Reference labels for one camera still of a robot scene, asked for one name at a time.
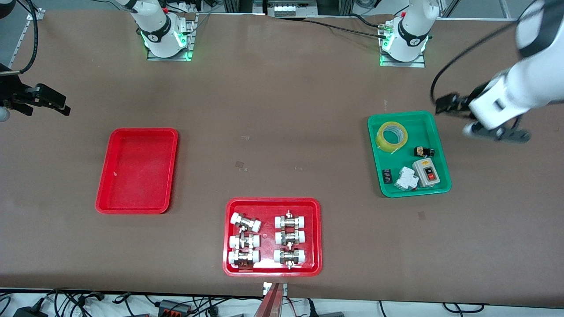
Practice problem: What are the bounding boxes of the green plastic tray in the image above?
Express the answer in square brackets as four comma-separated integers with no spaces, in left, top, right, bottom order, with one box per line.
[367,110,452,198]

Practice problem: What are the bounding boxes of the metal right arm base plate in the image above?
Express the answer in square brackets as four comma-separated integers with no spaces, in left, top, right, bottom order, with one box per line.
[147,12,195,61]

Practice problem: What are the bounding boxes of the metal camera stand post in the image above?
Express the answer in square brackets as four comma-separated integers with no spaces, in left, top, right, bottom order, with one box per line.
[253,283,282,317]

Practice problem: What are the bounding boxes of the yellow packing tape roll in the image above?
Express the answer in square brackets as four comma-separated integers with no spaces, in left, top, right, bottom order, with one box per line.
[376,122,408,154]

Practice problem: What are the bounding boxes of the black floor cable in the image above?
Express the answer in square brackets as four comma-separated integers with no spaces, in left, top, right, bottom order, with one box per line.
[46,288,106,317]
[442,302,486,314]

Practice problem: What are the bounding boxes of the grey connector box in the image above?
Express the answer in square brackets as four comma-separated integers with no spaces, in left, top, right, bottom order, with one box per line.
[158,299,193,316]

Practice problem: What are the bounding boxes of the grey power strip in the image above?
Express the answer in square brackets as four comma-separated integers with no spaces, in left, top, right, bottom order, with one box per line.
[264,0,319,17]

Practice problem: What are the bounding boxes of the white circuit breaker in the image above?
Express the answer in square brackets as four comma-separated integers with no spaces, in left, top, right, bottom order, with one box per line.
[393,166,419,192]

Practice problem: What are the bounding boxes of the black table cable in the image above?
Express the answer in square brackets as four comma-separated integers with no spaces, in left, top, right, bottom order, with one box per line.
[348,13,388,29]
[303,18,390,38]

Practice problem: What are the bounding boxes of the grey push button switch box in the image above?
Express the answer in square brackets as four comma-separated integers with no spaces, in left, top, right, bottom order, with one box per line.
[412,158,441,188]

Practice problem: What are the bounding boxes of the black power adapter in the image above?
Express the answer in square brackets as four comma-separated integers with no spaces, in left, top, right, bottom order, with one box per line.
[12,306,47,317]

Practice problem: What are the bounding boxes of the white capped metal pipe fitting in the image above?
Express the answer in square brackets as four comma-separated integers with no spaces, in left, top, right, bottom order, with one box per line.
[275,229,306,246]
[228,249,261,268]
[229,233,261,250]
[273,247,306,269]
[274,210,307,229]
[230,212,262,233]

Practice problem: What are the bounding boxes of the red plastic tray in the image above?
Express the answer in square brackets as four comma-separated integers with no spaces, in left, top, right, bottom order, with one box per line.
[223,197,323,277]
[95,128,179,215]

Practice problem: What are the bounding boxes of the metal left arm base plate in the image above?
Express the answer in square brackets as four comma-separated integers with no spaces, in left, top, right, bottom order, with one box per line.
[380,20,426,68]

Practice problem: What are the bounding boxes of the metal table edge rail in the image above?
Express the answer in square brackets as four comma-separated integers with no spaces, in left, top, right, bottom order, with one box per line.
[11,8,45,66]

